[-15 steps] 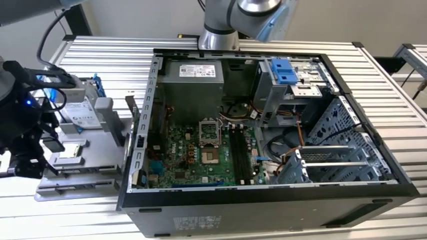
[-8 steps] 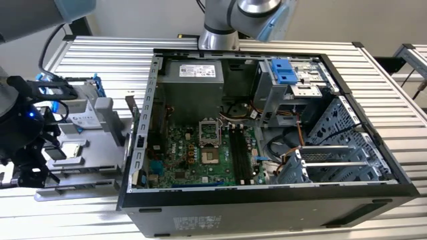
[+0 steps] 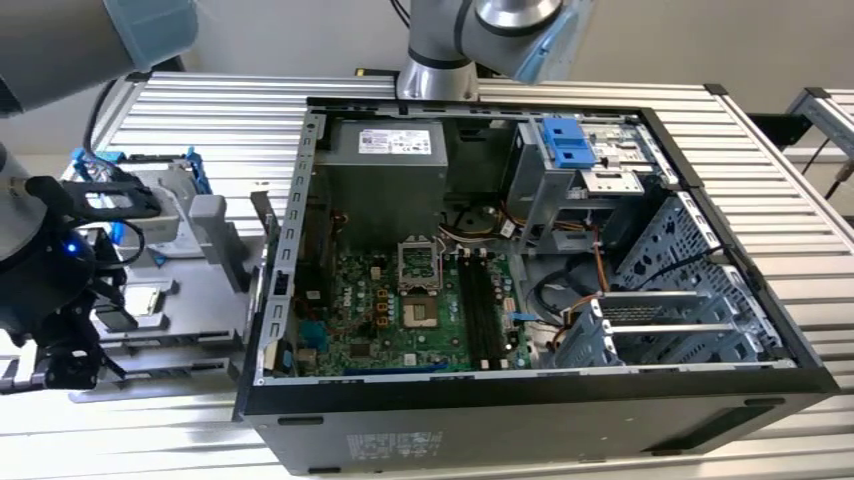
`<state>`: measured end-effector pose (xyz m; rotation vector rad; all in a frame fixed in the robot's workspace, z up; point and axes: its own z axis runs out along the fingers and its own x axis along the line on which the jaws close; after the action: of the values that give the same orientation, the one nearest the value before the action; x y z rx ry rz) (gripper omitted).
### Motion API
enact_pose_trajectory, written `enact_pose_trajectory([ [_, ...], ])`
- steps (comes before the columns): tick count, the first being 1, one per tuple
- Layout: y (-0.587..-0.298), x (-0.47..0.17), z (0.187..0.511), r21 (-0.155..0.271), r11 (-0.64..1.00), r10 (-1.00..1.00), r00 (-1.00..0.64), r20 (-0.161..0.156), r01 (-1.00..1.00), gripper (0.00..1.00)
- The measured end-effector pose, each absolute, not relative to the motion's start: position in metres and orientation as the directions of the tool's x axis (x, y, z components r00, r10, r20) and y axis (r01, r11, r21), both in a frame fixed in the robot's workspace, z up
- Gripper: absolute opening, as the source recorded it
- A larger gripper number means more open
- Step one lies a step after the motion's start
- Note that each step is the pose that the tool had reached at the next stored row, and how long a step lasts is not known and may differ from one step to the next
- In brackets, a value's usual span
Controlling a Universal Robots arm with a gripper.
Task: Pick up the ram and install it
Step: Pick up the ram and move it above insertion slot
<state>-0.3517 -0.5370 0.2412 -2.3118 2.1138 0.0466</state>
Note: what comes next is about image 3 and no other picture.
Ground silver CPU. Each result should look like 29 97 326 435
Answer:
123 287 166 317

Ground thick black cable loop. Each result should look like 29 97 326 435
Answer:
526 269 606 331

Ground grey parts rack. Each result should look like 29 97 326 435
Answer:
70 194 268 404

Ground green motherboard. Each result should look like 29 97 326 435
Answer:
292 247 535 376

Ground orange red power wires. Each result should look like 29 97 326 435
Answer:
557 238 613 351

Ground CPU socket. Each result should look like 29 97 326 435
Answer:
399 294 446 331

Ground black table joining bracket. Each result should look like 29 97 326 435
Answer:
745 113 810 147

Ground hard disk blue carrier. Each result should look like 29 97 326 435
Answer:
63 145 215 266

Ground black upright post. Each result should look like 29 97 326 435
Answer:
126 53 188 84

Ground black RAM slot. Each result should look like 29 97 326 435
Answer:
455 248 489 372
474 248 506 372
464 248 497 372
483 248 514 372

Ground yellow white power wire bundle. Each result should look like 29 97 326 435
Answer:
436 219 515 249

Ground aluminium frame side table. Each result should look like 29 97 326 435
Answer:
783 87 854 221

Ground graphics card with bracket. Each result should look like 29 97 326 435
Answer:
247 189 286 346

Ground black cable blue tag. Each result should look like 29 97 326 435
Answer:
505 279 602 331

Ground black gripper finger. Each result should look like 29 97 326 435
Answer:
33 319 102 392
84 279 130 382

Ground grey metal disk bay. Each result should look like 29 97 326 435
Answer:
553 192 799 369

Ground round internal speaker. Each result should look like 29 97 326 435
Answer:
456 205 502 237

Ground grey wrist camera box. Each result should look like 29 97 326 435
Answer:
29 169 186 244

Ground metal socket cover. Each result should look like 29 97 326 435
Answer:
398 233 446 294

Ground blue expansion slot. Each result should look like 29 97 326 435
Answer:
343 362 450 377

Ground thin wire locking lever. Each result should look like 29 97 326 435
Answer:
434 234 450 294

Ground grey metal drive cage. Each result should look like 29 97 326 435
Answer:
506 114 669 256

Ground black open PC case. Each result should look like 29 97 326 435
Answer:
232 95 841 476

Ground grey power supply unit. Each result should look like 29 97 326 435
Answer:
311 118 448 256

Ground thin dark cable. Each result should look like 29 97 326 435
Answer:
826 159 854 201
799 137 833 174

